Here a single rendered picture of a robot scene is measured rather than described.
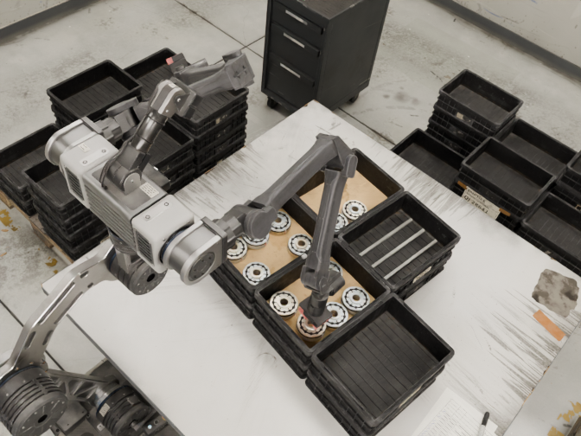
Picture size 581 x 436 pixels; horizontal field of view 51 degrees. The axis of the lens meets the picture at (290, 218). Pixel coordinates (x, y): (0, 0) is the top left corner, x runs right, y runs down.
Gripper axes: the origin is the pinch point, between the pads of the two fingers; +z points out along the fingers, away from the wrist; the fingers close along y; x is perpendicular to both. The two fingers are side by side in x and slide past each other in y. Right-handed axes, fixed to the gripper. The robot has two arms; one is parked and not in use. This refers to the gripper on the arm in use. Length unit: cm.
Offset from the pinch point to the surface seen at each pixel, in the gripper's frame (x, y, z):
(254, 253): -5.7, 37.7, 7.9
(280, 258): -12.4, 30.2, 7.7
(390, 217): -62, 18, 7
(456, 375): -38, -43, 19
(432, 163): -155, 53, 62
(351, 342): -9.4, -12.0, 7.2
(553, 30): -340, 91, 62
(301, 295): -7.9, 13.0, 7.5
